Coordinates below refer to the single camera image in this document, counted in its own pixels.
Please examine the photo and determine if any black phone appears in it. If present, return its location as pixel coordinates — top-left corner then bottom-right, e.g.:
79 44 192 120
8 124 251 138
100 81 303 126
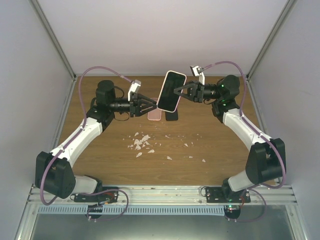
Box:
157 70 187 113
165 111 179 122

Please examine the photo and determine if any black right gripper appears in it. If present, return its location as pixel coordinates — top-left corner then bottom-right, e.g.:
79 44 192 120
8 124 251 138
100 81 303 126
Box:
172 80 222 104

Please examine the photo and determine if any pink phone case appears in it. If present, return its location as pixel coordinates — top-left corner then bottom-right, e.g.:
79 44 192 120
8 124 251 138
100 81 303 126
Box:
147 109 162 121

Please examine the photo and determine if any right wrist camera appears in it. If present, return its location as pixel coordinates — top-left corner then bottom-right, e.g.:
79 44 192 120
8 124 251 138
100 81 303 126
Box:
190 65 205 85

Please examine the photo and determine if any grey slotted cable duct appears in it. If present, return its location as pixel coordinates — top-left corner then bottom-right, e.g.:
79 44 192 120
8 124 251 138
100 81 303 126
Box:
38 204 225 216

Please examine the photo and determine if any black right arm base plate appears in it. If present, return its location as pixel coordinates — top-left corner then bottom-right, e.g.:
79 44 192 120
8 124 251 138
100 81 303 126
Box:
199 186 251 204

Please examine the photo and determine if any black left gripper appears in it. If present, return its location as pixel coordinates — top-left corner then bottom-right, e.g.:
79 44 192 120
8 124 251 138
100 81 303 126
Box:
109 93 157 117

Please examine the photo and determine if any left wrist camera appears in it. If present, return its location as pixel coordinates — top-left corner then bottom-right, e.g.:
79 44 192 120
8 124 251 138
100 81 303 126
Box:
127 80 142 102

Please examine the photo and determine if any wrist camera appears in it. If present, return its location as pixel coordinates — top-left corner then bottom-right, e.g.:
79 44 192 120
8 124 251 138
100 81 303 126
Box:
127 80 142 102
190 65 205 85

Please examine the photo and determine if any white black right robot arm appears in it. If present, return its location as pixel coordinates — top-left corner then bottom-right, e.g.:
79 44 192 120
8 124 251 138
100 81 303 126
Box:
173 75 286 203

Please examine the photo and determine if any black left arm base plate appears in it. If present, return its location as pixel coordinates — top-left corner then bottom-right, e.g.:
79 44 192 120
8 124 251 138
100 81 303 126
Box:
69 186 119 204

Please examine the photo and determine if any white paper scrap pile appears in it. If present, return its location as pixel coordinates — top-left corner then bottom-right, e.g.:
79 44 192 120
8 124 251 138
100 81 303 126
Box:
127 132 155 158

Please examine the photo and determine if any front aluminium rail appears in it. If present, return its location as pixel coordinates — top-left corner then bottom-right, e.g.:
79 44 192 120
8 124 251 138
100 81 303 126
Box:
28 183 297 205

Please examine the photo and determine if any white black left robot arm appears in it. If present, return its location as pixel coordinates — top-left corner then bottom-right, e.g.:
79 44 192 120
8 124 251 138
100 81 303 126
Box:
35 80 157 202

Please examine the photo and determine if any left rear aluminium frame post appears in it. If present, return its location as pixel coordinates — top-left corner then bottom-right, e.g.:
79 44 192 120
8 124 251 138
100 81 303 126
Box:
29 0 77 80

